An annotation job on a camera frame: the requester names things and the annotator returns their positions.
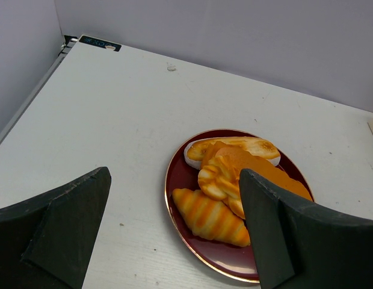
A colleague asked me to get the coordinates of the flat orange bread slice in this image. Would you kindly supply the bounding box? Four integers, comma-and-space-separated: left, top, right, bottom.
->
204, 143, 312, 200

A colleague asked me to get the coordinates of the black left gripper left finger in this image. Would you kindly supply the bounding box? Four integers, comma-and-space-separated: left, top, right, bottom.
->
0, 167, 111, 288

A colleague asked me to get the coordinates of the long white baguette bread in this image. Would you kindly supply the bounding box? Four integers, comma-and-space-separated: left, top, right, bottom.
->
183, 137, 281, 169

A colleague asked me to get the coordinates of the striped orange croissant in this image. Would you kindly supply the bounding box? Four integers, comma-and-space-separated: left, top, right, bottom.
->
171, 188, 251, 247

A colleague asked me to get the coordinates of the black label sticker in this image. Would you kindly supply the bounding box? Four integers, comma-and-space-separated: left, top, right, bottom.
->
78, 35, 122, 52

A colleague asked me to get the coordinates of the dark red round plate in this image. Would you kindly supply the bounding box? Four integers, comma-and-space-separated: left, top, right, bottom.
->
165, 129, 313, 282

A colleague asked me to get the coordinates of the braided orange pastry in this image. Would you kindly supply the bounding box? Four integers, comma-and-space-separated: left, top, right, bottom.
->
197, 155, 245, 219

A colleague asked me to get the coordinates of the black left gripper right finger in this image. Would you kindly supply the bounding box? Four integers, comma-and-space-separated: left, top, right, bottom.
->
239, 169, 373, 288

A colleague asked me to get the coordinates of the aluminium table frame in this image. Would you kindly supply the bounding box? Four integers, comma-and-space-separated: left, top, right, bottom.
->
0, 35, 78, 151

